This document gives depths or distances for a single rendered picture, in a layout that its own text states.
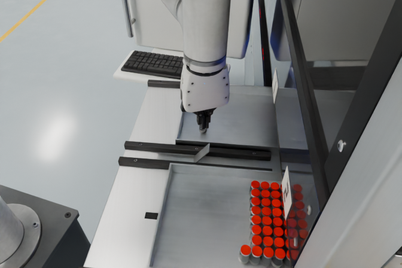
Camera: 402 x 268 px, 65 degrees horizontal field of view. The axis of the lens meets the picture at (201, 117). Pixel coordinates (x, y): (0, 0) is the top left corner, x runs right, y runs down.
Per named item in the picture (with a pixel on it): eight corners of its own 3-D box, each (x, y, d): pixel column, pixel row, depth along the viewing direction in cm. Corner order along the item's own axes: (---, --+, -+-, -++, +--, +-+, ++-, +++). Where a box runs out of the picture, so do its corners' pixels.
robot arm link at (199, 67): (188, 66, 57) (188, 79, 59) (233, 58, 59) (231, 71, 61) (176, 43, 63) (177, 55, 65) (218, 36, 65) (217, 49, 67)
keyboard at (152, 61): (224, 65, 131) (224, 60, 129) (217, 85, 121) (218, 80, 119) (134, 52, 138) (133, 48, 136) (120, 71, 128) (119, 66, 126)
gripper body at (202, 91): (185, 74, 59) (186, 118, 67) (235, 66, 61) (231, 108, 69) (175, 53, 64) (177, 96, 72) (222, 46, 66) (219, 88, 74)
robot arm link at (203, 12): (175, 42, 63) (194, 66, 57) (171, -27, 54) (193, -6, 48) (213, 33, 66) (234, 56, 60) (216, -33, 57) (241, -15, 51)
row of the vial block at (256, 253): (257, 191, 78) (259, 180, 75) (259, 266, 65) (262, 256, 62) (248, 190, 78) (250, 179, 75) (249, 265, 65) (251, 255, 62)
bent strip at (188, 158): (209, 157, 86) (209, 143, 82) (208, 166, 84) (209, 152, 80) (158, 154, 87) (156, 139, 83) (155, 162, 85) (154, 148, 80)
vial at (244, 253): (249, 254, 67) (251, 244, 63) (249, 265, 65) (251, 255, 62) (238, 253, 67) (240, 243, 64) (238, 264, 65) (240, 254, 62)
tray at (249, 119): (290, 96, 104) (292, 88, 102) (300, 157, 86) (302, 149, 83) (188, 90, 107) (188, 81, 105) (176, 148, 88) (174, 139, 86)
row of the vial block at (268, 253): (267, 192, 78) (269, 181, 74) (271, 267, 65) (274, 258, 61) (258, 191, 78) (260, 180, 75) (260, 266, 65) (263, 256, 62)
